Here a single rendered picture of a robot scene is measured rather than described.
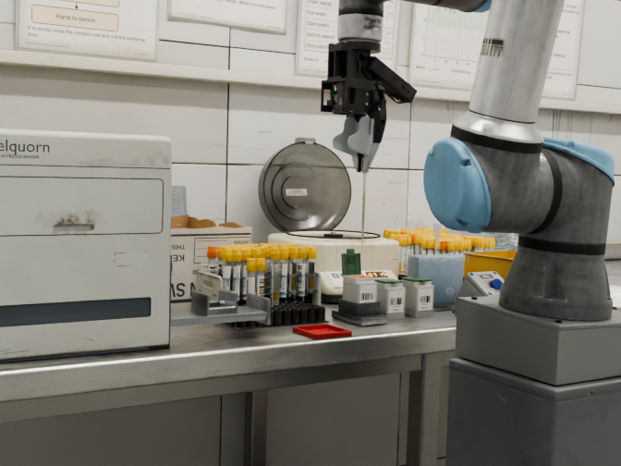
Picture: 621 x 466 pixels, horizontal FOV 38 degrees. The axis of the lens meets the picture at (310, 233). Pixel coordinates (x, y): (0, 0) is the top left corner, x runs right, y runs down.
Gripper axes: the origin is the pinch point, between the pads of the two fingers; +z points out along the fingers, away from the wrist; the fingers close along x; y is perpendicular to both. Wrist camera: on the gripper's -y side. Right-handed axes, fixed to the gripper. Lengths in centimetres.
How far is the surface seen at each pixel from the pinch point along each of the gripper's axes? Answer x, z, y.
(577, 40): -52, -37, -115
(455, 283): -3.1, 21.9, -25.0
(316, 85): -52, -18, -25
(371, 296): 2.1, 22.2, -0.6
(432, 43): -54, -31, -62
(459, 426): 31.1, 36.2, 5.6
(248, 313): 5.3, 22.9, 25.3
